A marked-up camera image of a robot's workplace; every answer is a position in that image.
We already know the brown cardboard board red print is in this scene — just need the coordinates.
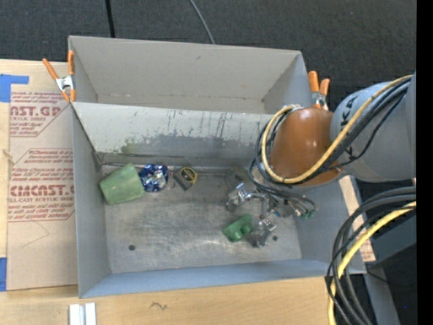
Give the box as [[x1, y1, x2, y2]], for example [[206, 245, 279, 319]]
[[0, 58, 80, 292]]

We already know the pale green cup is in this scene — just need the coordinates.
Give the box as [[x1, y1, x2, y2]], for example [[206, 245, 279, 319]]
[[98, 162, 147, 206]]

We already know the green toy block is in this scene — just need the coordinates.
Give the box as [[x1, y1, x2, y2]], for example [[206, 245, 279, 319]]
[[221, 213, 255, 243]]

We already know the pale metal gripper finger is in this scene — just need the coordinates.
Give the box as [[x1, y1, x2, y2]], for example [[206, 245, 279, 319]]
[[225, 182, 258, 213], [250, 217, 277, 249]]

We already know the blue foil wrapper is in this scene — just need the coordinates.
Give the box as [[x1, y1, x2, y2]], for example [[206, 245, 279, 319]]
[[137, 162, 170, 194]]

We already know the grey metal bin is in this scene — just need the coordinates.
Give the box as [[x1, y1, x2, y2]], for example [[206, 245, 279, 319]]
[[67, 35, 368, 299]]

